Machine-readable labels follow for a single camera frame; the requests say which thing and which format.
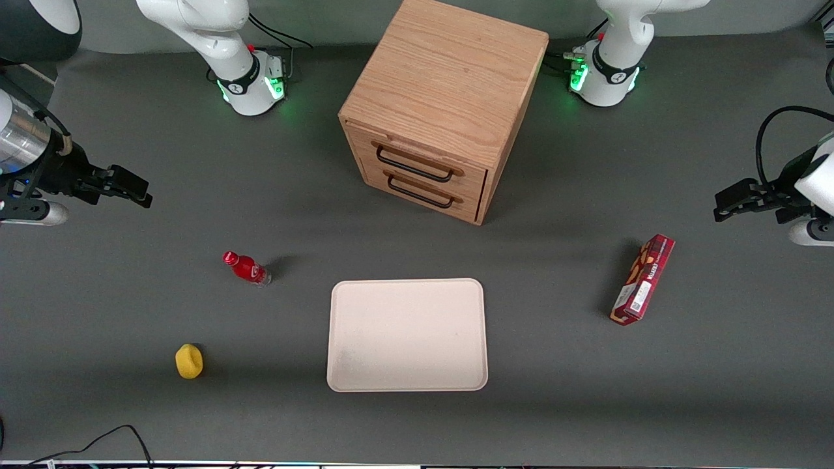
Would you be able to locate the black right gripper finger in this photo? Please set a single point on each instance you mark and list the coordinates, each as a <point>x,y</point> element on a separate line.
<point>130,197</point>
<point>130,179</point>

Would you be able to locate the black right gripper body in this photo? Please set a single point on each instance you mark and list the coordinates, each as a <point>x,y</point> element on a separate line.
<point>67,174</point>

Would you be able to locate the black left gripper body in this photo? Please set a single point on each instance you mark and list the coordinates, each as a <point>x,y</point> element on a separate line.
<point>784,190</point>

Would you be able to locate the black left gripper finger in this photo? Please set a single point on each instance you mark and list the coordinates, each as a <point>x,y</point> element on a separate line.
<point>736,193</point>
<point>733,212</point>

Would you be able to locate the wooden box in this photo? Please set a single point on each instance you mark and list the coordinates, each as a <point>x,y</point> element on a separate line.
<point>365,144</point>

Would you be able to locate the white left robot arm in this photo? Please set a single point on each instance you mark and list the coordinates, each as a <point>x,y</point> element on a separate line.
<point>616,71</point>

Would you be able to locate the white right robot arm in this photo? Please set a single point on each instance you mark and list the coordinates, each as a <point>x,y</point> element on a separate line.
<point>195,26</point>

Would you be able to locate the wooden drawer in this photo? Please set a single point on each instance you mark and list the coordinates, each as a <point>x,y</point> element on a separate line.
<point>374,177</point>

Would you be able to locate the wooden drawer cabinet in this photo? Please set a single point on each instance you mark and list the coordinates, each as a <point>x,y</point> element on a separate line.
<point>449,71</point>

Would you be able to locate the red snack box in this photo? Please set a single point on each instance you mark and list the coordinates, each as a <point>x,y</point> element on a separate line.
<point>642,283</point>

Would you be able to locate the red plastic bottle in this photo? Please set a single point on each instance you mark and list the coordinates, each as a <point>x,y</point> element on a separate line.
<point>247,268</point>

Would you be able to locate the yellow lemon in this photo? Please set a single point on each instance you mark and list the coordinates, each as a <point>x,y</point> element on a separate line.
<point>189,361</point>

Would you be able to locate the white rectangular tray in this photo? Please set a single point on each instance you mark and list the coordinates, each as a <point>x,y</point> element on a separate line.
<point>407,335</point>

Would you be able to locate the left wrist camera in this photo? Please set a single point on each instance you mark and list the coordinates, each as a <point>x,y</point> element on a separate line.
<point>811,233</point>

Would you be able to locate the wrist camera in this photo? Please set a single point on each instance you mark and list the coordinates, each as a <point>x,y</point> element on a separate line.
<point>45,213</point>
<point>811,233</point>

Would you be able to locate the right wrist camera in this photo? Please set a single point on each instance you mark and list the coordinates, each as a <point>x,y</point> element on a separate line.
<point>45,213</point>

